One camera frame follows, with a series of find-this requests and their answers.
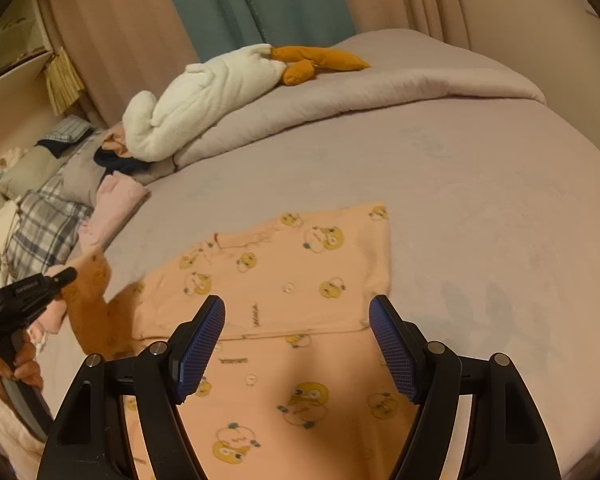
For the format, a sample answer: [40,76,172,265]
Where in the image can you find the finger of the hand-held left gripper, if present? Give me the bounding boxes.
[10,266,78,306]

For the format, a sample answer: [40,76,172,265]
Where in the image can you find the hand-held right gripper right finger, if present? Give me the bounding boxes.
[368,295,564,480]

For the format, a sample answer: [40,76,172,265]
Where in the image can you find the pink folded clothes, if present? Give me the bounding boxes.
[78,172,152,252]

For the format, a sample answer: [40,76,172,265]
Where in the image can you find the white shelf unit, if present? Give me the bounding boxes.
[0,0,57,92]

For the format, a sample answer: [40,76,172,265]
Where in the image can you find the yellow fringed cloth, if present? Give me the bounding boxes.
[44,47,87,117]

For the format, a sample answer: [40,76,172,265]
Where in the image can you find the blue plaid pillow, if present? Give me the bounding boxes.
[2,175,97,282]

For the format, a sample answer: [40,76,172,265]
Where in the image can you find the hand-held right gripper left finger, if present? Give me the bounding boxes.
[36,294,227,480]

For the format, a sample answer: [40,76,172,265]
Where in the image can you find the person's left hand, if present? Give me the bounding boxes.
[0,329,44,392]

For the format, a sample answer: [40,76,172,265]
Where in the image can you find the dark cloth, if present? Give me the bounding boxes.
[93,146,148,175]

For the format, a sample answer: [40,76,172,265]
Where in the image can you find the white goose plush toy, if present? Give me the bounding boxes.
[102,44,371,164]

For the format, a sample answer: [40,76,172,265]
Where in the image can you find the grey bed sheet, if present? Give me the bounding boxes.
[40,97,600,476]

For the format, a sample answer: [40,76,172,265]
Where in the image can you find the peach duck-print pajama garment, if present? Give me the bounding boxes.
[62,202,433,480]

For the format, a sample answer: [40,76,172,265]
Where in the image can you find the person's left forearm pink sleeve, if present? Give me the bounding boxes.
[0,377,48,478]

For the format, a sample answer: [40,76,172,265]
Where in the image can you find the folded blue checked cloth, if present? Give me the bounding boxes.
[34,114,97,150]

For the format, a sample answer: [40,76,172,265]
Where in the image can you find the teal curtain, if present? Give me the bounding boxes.
[154,0,357,65]

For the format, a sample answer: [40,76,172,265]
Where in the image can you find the grey duvet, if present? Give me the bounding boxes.
[172,30,547,173]

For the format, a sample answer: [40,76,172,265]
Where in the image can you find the grey pillow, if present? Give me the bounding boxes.
[0,142,112,207]

